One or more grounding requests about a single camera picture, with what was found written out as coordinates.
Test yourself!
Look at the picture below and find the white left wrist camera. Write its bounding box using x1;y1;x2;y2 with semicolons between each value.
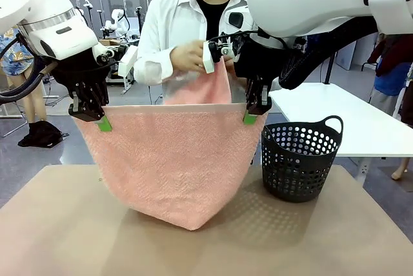
117;44;139;77

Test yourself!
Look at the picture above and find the grey garment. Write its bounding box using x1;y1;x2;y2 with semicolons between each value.
369;87;401;117

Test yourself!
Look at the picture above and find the person's right forearm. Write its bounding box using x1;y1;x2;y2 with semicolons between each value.
134;48;177;86

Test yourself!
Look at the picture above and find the black chair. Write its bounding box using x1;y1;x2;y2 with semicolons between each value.
0;100;27;138

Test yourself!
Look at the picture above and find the black stand with white top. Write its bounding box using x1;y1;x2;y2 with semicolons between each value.
83;0;95;32

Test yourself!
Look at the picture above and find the person's right hand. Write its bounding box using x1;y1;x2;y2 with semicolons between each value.
170;41;207;74

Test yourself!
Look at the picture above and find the left arm black cable sleeve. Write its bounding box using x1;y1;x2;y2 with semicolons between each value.
0;32;58;106

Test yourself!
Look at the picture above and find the tan mannequin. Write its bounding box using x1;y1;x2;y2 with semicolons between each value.
0;27;48;123

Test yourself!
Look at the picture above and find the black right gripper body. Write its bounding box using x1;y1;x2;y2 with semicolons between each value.
232;35;285;83

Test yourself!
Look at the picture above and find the dark maroon jacket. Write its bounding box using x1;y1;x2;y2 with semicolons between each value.
367;32;413;79

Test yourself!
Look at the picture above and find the large white table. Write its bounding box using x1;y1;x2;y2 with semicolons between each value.
269;81;413;187

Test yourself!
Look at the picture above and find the blue floral shirt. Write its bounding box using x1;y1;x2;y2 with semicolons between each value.
0;27;35;77

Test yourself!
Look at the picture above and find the black perforated laundry basket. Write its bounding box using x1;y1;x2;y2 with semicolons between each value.
260;115;345;202

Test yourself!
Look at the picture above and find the person in white shirt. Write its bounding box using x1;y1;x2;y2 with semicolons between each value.
134;0;256;106

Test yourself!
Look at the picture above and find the blue garment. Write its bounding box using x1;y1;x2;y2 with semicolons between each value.
374;58;413;96

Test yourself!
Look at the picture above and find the arm black cable sleeve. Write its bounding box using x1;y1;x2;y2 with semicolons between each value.
0;32;58;106
277;14;380;92

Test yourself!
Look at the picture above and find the right arm black cable sleeve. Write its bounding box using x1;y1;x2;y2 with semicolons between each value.
277;14;380;92

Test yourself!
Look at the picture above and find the black camera tripod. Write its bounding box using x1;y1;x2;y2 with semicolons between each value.
135;6;145;37

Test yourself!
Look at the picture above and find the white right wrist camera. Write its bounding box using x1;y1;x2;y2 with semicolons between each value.
202;40;217;75

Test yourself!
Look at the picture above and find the tan mannequin foot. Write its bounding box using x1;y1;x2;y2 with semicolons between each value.
391;158;409;181

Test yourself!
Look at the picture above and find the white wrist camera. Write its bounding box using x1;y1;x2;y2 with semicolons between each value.
202;40;217;75
117;44;139;77

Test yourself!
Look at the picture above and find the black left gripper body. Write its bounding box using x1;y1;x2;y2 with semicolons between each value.
53;48;110;95

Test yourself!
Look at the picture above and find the pink towel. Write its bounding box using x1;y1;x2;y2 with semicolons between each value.
71;61;269;232

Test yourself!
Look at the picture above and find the tall black tripod stand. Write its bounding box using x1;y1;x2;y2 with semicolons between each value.
324;50;339;85

